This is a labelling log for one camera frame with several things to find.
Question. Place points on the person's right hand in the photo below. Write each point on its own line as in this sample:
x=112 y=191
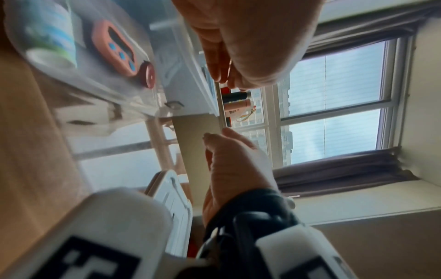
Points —
x=237 y=174

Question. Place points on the orange digital timer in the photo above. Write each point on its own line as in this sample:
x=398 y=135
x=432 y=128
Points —
x=119 y=45

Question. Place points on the wooden chair frame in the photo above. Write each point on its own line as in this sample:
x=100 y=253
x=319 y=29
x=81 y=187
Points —
x=165 y=147

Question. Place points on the white bottle green blue label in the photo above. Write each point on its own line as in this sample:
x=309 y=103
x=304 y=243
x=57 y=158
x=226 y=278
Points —
x=51 y=35

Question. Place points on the white framed window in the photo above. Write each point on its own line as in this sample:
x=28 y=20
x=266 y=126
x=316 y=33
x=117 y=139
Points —
x=330 y=95

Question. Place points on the pink cylinder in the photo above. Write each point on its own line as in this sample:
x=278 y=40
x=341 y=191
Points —
x=237 y=105

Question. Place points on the black cylinder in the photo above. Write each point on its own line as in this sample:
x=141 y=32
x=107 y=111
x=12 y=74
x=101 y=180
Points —
x=236 y=96

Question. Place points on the person's left hand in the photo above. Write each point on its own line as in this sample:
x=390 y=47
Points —
x=262 y=35

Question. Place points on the red round object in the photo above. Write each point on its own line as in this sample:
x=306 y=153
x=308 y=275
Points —
x=148 y=75

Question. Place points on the grey brown curtain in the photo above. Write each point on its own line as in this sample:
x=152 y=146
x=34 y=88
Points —
x=372 y=24
x=344 y=171

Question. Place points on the white plastic box lid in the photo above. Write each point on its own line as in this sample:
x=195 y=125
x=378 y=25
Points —
x=174 y=207

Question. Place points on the white marker block small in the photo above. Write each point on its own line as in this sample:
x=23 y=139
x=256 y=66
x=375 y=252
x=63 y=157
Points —
x=303 y=253

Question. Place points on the clear plastic storage box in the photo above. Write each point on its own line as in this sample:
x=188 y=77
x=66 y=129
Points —
x=113 y=54

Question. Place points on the white marker block large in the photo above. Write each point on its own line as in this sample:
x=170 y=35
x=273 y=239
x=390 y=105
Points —
x=93 y=234

